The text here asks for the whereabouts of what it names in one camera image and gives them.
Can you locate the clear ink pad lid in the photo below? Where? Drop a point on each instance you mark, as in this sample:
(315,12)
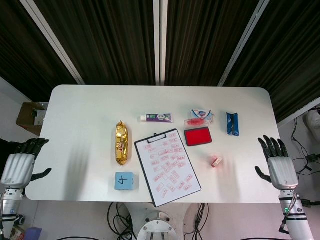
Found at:
(196,122)

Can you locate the white frame rail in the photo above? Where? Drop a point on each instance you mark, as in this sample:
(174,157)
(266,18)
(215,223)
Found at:
(297,111)

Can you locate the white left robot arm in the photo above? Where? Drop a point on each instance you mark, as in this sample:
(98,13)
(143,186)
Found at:
(10,207)

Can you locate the grey caster wheel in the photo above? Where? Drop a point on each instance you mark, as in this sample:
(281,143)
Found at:
(19,220)

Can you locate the black clipboard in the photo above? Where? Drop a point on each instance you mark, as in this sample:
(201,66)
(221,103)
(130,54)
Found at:
(144,172)

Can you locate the purple block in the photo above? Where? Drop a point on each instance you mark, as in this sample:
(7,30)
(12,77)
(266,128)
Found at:
(33,234)

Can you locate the colourful printed box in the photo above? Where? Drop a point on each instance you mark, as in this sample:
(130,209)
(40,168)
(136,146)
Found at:
(15,233)

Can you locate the blue biscuit package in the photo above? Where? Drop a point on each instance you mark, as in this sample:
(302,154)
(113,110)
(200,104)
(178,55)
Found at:
(232,123)

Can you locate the white frame post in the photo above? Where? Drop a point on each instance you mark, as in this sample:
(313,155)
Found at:
(246,42)
(160,42)
(53,42)

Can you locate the dark pleated curtain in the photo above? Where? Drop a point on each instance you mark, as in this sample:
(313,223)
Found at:
(107,37)

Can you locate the gold foil snack package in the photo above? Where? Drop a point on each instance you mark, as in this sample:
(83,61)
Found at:
(121,142)

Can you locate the brown cardboard box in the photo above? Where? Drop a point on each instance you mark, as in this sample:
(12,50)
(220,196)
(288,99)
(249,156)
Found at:
(25,117)

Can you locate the blue foam number cube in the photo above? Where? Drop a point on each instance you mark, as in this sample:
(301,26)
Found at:
(124,181)

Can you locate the black power adapter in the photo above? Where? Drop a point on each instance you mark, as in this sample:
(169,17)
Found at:
(312,158)

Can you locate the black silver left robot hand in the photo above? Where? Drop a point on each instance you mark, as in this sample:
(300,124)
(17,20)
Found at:
(17,170)

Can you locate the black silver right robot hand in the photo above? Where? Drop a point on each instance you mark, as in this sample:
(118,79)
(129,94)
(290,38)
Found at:
(282,172)

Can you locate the white blue soap package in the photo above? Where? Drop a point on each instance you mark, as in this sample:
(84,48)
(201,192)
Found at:
(201,113)

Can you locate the purple white toothpaste tube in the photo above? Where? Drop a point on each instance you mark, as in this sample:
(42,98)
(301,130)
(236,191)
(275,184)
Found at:
(158,117)

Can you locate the white robot torso base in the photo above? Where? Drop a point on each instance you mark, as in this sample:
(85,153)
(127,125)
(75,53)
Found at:
(156,225)

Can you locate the red ink pad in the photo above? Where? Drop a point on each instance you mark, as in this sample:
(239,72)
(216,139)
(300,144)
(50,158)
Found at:
(197,137)

